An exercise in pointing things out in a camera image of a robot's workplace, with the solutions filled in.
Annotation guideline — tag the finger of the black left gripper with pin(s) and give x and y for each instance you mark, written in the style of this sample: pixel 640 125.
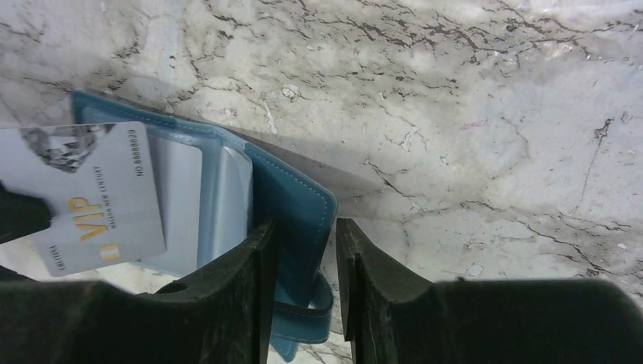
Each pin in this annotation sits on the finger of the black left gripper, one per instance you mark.
pixel 22 215

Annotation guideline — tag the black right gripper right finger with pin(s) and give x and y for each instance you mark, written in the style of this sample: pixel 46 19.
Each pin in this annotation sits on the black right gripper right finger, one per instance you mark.
pixel 390 314

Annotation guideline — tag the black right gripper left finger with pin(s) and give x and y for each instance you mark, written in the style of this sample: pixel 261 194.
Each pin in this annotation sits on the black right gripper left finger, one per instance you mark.
pixel 221 313

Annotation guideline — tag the silver VIP credit card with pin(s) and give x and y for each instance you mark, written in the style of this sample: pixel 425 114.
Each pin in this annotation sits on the silver VIP credit card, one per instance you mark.
pixel 98 182

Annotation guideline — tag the blue leather card holder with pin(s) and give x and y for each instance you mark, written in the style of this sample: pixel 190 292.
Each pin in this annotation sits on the blue leather card holder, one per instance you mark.
pixel 304 209

